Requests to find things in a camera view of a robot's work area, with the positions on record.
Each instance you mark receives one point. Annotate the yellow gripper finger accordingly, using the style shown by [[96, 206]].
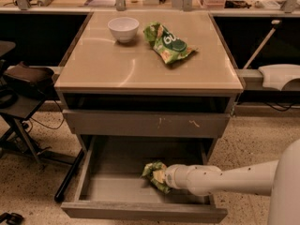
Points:
[[159, 176]]

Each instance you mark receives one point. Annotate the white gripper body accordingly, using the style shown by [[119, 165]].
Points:
[[173, 176]]

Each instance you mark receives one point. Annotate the green jalapeno chip bag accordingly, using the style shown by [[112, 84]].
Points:
[[148, 173]]

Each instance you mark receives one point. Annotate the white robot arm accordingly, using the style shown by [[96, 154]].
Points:
[[277, 179]]

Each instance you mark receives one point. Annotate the open grey lower drawer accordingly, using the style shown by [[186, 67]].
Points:
[[111, 185]]

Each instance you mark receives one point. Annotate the grey upper drawer front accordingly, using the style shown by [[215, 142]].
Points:
[[147, 124]]

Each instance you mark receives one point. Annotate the grey drawer cabinet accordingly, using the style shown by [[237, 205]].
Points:
[[104, 75]]

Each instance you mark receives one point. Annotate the green sour cream chip bag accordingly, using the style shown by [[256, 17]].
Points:
[[167, 45]]

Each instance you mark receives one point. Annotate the dark brown bag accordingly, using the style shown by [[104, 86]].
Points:
[[30, 82]]

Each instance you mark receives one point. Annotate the white ceramic bowl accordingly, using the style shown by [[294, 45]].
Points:
[[123, 29]]

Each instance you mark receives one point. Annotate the black caster wheel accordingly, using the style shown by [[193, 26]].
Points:
[[11, 219]]

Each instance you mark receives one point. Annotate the black side stand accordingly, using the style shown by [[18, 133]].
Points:
[[15, 109]]

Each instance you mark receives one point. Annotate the white dustpan with handle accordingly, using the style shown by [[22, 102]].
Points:
[[278, 75]]

